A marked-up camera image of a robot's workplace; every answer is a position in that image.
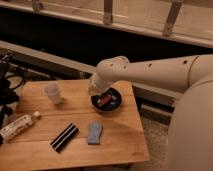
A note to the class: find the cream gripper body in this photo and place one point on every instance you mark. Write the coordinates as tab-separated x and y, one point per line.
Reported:
97	85

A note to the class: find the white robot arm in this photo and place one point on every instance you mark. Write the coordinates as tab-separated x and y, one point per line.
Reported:
190	136

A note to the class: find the red snack packet in bowl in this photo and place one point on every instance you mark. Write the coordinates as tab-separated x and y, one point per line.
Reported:
104	100

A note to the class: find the dark blue bowl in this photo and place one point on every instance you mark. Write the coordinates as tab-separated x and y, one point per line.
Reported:
114	103

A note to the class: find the blue sponge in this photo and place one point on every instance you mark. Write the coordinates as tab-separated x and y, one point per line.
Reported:
95	130

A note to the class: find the translucent plastic cup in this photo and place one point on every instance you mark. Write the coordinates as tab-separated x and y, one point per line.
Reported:
52	91

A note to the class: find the black white striped block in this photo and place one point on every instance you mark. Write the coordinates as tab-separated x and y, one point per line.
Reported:
64	137

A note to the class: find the black equipment at left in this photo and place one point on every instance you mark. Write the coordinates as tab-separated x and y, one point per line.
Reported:
7	95

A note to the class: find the white plastic bottle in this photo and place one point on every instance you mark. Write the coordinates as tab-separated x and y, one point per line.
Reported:
16	127

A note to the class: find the metal railing frame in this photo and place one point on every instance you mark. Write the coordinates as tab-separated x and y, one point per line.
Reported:
186	21

